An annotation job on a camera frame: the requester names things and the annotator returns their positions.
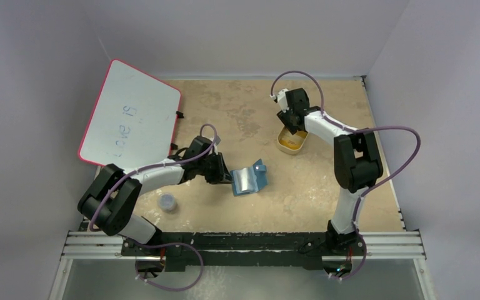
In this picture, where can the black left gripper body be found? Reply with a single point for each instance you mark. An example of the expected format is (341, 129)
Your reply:
(206, 168)

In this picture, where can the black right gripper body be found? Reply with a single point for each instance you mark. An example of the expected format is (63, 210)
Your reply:
(290, 119)

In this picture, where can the blue leather card holder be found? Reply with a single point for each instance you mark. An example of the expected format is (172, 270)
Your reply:
(250, 179)

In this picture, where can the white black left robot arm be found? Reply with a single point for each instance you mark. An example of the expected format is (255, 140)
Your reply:
(110, 200)

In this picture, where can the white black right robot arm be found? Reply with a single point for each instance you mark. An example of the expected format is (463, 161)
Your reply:
(357, 162)

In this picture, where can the cream oval card tray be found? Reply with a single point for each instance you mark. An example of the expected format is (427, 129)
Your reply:
(291, 143)

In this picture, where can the pink framed whiteboard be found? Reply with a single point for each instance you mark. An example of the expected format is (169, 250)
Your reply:
(133, 120)

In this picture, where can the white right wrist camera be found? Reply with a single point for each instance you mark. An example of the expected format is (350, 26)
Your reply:
(281, 99)

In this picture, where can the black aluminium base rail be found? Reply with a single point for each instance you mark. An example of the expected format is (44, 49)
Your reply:
(307, 250)

